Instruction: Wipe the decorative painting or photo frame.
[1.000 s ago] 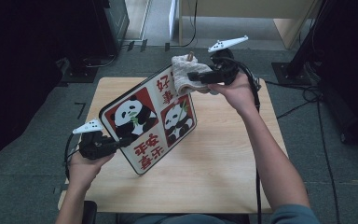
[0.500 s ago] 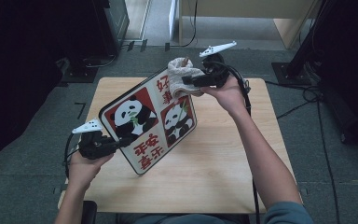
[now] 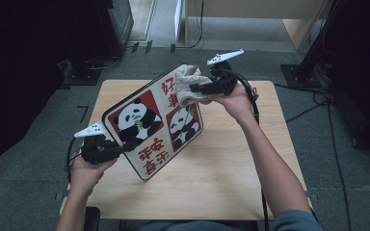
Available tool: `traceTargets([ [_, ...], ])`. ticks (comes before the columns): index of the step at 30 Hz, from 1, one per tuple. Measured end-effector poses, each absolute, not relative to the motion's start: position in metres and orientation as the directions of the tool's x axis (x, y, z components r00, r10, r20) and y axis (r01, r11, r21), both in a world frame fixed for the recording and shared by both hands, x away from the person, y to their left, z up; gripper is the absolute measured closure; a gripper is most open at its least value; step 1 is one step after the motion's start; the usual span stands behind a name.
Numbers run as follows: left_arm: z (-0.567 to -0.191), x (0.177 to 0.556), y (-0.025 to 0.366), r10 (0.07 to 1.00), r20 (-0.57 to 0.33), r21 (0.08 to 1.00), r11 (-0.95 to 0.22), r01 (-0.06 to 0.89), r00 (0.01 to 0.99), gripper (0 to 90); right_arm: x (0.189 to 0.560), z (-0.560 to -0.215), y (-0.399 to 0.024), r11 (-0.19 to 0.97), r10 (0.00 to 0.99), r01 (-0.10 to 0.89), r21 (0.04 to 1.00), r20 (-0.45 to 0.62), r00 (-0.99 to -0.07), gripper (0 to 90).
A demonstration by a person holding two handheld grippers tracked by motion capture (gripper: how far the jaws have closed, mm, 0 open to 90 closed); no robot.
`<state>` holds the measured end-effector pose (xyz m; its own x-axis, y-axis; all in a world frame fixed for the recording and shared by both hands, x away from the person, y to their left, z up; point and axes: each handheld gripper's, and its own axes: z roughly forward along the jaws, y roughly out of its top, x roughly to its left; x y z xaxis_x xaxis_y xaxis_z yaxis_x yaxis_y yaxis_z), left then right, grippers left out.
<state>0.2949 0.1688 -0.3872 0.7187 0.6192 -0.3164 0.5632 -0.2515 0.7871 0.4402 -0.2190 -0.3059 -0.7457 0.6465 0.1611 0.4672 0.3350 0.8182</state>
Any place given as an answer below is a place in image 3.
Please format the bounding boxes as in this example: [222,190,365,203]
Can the panda print square board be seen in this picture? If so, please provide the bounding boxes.
[101,63,204,182]

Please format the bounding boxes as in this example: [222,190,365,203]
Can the person's right hand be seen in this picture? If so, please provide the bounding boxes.
[207,81,257,125]

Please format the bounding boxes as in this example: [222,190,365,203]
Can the person's blue-grey shirt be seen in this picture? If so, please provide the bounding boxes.
[138,210,324,231]

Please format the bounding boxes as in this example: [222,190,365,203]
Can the black metal stand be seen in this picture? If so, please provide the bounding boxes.
[63,47,103,87]
[280,0,345,90]

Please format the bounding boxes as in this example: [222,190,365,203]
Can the black angled tape mark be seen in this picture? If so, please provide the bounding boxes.
[76,105,90,124]

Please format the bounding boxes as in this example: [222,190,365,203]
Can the white panel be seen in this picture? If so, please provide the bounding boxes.
[173,0,183,33]

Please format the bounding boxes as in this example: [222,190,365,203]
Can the black chair armrest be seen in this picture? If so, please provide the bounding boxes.
[83,206,101,231]

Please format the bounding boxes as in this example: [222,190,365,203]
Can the person's left hand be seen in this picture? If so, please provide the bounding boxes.
[69,156,119,194]

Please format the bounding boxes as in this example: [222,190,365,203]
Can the light wooden desk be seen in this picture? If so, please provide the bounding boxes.
[184,0,333,52]

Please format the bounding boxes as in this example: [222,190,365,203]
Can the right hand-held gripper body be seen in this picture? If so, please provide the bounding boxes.
[206,48,245,96]

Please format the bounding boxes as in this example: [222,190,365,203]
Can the beige cloth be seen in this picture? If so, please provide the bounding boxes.
[174,64,213,108]

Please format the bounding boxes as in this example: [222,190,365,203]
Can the dark curtain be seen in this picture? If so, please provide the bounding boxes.
[321,0,370,158]
[0,0,110,187]

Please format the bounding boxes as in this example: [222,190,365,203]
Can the black floor cable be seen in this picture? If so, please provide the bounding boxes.
[86,56,123,71]
[284,101,353,231]
[273,82,333,107]

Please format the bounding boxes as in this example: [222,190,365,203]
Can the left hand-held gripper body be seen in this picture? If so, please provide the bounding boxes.
[73,122,124,166]

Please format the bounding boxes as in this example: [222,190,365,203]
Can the black hanging cable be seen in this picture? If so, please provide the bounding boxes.
[186,0,205,50]

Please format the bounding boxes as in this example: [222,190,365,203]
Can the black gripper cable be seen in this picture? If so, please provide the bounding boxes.
[65,136,85,184]
[220,68,270,231]

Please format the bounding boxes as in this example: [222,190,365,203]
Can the black cabinet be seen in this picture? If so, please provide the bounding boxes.
[95,0,135,59]

